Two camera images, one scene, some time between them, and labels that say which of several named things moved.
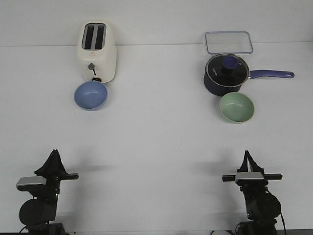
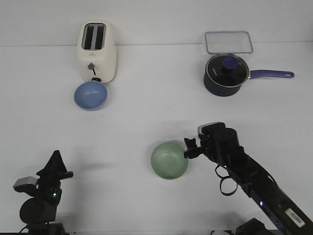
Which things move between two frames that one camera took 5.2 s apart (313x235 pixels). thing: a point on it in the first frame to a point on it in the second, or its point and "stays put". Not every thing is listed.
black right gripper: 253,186 to 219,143
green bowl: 236,107 to 167,160
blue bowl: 91,95 stays put
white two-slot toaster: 97,50 stays put
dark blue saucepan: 219,81 stays put
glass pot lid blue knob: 227,70 stays put
